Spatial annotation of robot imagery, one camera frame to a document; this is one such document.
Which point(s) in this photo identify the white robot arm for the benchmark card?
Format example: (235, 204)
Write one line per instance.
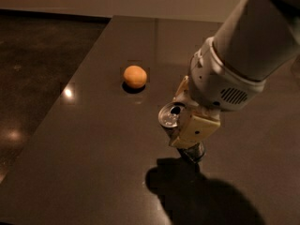
(231, 68)

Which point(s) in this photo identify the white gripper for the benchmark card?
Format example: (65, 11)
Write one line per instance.
(216, 82)

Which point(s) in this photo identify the orange fruit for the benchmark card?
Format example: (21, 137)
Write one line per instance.
(135, 77)

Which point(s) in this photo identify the dark redbull can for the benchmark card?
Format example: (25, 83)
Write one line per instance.
(168, 118)

